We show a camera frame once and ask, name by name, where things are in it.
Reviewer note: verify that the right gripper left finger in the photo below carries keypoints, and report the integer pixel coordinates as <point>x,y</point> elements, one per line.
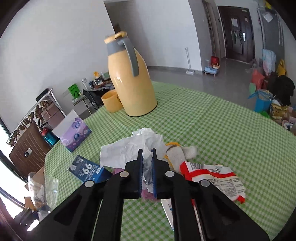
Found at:
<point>94,210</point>

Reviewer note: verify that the brown wooden chair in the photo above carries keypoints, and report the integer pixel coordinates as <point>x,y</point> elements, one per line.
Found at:
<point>28,154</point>

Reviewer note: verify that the white milk carton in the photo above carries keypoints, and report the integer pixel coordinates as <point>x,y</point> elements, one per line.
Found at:
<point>166,204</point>

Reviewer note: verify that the dark blue carton box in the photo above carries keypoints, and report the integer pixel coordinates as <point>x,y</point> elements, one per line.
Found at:
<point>86,170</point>

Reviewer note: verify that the black folding chair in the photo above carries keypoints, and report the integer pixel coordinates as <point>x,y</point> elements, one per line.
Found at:
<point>94,99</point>

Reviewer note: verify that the clear plastic clamshell container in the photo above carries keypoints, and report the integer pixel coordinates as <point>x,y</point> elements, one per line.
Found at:
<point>51,196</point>

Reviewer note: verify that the purple tissue pack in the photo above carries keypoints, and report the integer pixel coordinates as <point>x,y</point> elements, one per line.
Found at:
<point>72,131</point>

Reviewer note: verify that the red white snack wrapper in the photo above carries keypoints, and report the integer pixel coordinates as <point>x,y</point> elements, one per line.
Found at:
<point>220,176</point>

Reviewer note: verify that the yellow thermos jug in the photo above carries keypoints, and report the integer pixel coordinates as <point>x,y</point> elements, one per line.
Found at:
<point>130,76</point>

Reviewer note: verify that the black router box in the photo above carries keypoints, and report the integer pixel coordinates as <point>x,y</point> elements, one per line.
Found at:
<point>42,94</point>

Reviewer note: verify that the green checkered tablecloth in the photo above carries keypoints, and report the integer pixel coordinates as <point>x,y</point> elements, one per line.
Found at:
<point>259,151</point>

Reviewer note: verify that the dark entrance door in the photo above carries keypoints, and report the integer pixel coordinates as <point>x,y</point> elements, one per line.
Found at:
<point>238,33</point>

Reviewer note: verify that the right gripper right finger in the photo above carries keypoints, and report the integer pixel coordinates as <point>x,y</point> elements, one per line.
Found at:
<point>200,210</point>

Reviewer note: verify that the white tissue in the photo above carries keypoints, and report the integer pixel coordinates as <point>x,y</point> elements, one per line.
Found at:
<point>117,154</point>

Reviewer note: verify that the white knit glove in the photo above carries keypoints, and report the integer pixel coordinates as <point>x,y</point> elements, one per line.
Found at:
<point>176,154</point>

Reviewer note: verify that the purple cloth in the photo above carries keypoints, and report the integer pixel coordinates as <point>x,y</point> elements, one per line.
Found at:
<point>146,195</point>

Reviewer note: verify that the grey refrigerator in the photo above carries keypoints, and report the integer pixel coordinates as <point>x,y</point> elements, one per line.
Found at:
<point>271,28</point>

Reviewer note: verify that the cardboard box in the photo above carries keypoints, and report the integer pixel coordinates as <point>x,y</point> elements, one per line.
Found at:
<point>35,198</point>

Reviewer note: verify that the metal drying rack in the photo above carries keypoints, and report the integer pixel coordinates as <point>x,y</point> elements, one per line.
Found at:
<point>42,114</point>

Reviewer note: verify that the blue vacuum cleaner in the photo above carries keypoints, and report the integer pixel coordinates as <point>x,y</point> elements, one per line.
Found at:
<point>49,137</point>

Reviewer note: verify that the yellow cup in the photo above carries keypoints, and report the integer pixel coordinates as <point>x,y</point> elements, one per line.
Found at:
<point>111,101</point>

